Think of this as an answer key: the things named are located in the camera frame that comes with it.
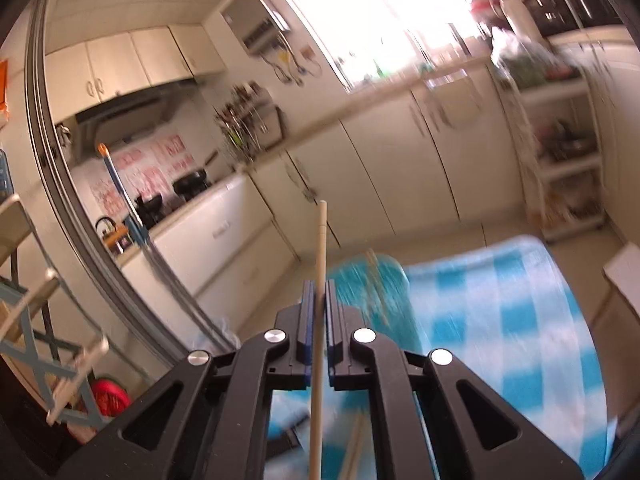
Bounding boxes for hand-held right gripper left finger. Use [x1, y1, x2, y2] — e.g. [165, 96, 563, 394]
[56, 280, 316, 480]

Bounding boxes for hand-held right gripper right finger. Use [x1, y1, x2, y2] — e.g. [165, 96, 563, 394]
[325, 280, 586, 480]

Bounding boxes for teal cutout plastic basket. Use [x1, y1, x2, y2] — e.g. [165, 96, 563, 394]
[327, 254, 426, 356]

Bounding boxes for white kitchen base cabinet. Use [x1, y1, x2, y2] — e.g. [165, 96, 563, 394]
[117, 172, 301, 306]
[247, 65, 531, 256]

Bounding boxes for blue white checked tablecloth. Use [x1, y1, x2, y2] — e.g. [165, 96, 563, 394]
[265, 234, 621, 480]

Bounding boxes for red basket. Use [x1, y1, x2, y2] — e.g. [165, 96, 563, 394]
[90, 377, 132, 417]

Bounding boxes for black frying pan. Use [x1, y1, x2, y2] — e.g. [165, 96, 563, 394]
[171, 152, 221, 197]

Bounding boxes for black wok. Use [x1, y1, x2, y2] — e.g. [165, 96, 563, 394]
[132, 194, 165, 228]

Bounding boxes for kitchen utensil rack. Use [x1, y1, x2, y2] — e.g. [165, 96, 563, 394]
[214, 82, 283, 163]

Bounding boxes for red patterned backsplash sticker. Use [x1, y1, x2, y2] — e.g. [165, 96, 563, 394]
[87, 132, 198, 216]

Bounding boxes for blue wooden folding rack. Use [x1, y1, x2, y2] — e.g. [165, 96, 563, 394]
[0, 192, 112, 428]

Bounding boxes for range hood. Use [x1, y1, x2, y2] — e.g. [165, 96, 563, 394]
[75, 77, 201, 148]

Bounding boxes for white shelf rack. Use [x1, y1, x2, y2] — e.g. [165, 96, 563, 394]
[492, 55, 606, 243]

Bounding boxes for metal pot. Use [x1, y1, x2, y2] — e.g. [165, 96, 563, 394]
[537, 120, 598, 161]

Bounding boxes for kitchen window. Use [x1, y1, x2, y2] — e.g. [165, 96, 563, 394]
[290, 0, 481, 91]

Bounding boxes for white water heater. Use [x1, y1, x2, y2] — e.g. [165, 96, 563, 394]
[221, 0, 292, 55]

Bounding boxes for green plastic bag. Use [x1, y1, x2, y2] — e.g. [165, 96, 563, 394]
[492, 25, 581, 88]

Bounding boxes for metal sliding door frame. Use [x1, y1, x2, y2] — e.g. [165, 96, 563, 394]
[25, 0, 241, 356]

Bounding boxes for white wall cabinets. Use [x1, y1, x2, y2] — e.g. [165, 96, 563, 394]
[45, 25, 226, 103]

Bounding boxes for orange wall hanging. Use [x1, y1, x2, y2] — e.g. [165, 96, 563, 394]
[0, 59, 11, 118]

